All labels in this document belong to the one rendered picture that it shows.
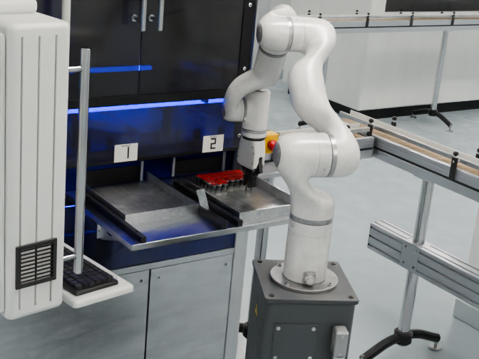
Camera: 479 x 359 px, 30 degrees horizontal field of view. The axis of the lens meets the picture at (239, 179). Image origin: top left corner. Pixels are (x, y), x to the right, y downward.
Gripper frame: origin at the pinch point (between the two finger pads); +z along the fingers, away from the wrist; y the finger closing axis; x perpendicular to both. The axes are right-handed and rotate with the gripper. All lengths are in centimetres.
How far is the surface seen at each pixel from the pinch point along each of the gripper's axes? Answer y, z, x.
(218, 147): -18.1, -6.3, -1.5
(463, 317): -15, 92, 145
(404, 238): -8, 39, 88
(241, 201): 3.9, 5.7, -5.4
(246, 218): 19.2, 4.6, -13.8
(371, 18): -297, 2, 325
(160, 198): -8.6, 5.7, -29.2
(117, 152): -18.1, -8.7, -40.8
